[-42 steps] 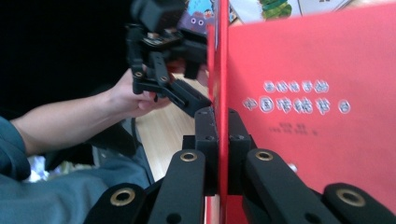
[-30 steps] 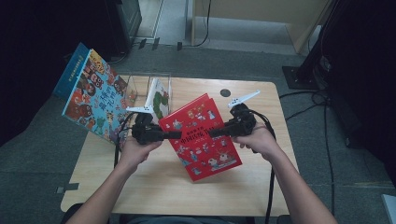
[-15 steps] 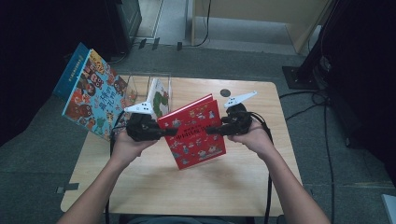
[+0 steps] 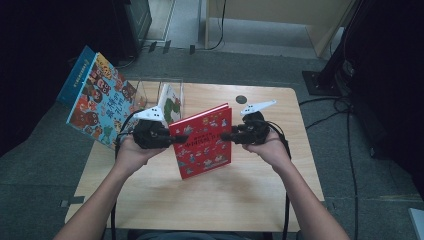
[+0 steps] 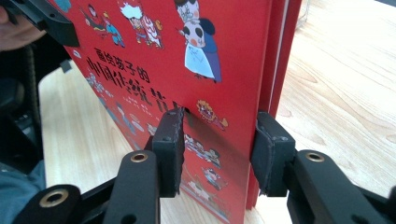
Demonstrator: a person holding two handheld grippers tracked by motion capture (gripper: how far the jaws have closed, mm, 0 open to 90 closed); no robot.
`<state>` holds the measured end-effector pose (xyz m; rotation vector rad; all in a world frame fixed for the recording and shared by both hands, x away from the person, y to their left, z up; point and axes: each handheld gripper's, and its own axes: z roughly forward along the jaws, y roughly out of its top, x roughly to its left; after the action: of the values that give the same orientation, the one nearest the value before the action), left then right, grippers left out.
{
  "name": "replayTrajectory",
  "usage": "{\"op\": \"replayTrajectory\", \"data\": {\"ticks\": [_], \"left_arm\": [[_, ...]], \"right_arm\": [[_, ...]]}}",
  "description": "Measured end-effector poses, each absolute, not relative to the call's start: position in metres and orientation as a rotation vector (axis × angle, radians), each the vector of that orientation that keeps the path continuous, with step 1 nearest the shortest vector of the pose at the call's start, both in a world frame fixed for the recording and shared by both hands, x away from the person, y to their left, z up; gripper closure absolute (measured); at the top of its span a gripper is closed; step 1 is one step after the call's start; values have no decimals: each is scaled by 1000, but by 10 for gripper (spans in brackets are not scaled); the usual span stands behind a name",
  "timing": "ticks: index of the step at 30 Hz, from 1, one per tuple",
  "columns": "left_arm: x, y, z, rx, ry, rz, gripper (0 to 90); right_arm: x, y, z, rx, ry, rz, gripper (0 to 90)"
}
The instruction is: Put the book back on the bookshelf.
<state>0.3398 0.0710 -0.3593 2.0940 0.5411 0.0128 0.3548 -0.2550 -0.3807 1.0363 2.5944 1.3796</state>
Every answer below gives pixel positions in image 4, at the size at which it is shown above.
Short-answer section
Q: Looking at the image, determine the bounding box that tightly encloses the left hand-held gripper cable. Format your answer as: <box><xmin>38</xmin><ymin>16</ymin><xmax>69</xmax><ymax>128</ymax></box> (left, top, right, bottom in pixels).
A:
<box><xmin>110</xmin><ymin>109</ymin><xmax>144</xmax><ymax>240</ymax></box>

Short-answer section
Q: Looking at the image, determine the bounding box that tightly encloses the black floor cable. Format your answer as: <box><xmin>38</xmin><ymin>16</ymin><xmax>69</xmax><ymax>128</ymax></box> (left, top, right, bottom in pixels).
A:
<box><xmin>298</xmin><ymin>95</ymin><xmax>349</xmax><ymax>107</ymax></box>
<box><xmin>305</xmin><ymin>105</ymin><xmax>360</xmax><ymax>240</ymax></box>

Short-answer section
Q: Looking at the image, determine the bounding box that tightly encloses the right hand-held gripper cable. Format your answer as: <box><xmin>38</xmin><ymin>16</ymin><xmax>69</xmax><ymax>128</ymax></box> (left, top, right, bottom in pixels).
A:
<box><xmin>264</xmin><ymin>120</ymin><xmax>293</xmax><ymax>240</ymax></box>

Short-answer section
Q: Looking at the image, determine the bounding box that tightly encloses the red picture book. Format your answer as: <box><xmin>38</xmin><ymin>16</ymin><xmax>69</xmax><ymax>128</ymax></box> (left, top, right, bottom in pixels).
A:
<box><xmin>168</xmin><ymin>103</ymin><xmax>233</xmax><ymax>180</ymax></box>

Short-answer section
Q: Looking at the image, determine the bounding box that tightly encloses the dark cabinet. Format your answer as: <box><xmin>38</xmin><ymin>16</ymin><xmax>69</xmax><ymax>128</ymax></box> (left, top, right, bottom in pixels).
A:
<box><xmin>113</xmin><ymin>0</ymin><xmax>153</xmax><ymax>58</ymax></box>

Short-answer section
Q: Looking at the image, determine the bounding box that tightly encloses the blue animal picture book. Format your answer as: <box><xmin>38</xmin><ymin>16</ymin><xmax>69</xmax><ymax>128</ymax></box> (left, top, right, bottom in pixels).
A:
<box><xmin>56</xmin><ymin>45</ymin><xmax>144</xmax><ymax>150</ymax></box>

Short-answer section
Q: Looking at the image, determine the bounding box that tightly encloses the person's left hand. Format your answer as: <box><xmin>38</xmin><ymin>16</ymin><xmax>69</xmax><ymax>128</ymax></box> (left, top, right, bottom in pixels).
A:
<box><xmin>114</xmin><ymin>135</ymin><xmax>168</xmax><ymax>176</ymax></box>

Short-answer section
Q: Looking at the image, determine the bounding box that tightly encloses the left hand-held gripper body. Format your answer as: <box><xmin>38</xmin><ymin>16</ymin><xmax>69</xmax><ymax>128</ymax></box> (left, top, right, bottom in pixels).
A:
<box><xmin>132</xmin><ymin>105</ymin><xmax>176</xmax><ymax>150</ymax></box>

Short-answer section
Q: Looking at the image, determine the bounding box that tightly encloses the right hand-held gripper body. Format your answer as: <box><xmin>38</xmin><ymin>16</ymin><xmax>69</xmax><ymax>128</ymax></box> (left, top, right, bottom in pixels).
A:
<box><xmin>233</xmin><ymin>99</ymin><xmax>278</xmax><ymax>146</ymax></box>

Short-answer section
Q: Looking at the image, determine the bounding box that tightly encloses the white flat object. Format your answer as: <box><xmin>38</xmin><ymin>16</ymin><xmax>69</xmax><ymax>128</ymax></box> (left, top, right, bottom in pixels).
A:
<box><xmin>408</xmin><ymin>207</ymin><xmax>424</xmax><ymax>240</ymax></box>

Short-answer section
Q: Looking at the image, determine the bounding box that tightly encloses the black metal stand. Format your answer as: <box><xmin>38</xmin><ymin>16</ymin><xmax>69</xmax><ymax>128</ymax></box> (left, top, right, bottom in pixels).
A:
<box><xmin>301</xmin><ymin>0</ymin><xmax>378</xmax><ymax>98</ymax></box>

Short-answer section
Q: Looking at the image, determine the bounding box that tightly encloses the grey floor tape patch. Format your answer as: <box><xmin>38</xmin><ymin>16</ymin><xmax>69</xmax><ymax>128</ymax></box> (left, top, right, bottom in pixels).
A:
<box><xmin>60</xmin><ymin>195</ymin><xmax>86</xmax><ymax>208</ymax></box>

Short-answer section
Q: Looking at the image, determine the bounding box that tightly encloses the clear acrylic book rack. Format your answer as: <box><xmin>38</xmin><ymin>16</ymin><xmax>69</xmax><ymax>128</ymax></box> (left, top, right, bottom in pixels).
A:
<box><xmin>128</xmin><ymin>77</ymin><xmax>185</xmax><ymax>125</ymax></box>

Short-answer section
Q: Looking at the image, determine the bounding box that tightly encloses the dinosaur picture book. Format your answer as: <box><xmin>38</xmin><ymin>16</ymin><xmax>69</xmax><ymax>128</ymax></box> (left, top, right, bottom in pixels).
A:
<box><xmin>156</xmin><ymin>83</ymin><xmax>183</xmax><ymax>126</ymax></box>

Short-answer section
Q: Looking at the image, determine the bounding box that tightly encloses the black hanging cable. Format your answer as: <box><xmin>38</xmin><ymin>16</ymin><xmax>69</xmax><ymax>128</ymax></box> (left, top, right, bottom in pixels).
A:
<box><xmin>196</xmin><ymin>0</ymin><xmax>228</xmax><ymax>52</ymax></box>

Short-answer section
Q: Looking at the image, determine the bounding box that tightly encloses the beige wooden board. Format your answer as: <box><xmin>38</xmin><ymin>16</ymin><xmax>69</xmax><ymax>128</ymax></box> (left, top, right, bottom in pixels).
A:
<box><xmin>204</xmin><ymin>0</ymin><xmax>355</xmax><ymax>58</ymax></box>

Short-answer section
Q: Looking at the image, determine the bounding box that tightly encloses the person's right hand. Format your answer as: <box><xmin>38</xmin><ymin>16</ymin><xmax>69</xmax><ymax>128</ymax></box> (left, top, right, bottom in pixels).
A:
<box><xmin>242</xmin><ymin>130</ymin><xmax>291</xmax><ymax>171</ymax></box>

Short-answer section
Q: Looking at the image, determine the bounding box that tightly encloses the dark curtain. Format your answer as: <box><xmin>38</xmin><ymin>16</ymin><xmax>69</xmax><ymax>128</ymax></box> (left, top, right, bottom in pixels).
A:
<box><xmin>346</xmin><ymin>0</ymin><xmax>424</xmax><ymax>201</ymax></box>
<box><xmin>0</xmin><ymin>0</ymin><xmax>118</xmax><ymax>158</ymax></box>

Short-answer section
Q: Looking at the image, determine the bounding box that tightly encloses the hand-held gripper cable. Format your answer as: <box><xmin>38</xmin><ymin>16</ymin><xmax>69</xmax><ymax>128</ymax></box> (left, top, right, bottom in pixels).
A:
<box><xmin>264</xmin><ymin>120</ymin><xmax>293</xmax><ymax>240</ymax></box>
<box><xmin>110</xmin><ymin>109</ymin><xmax>144</xmax><ymax>240</ymax></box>

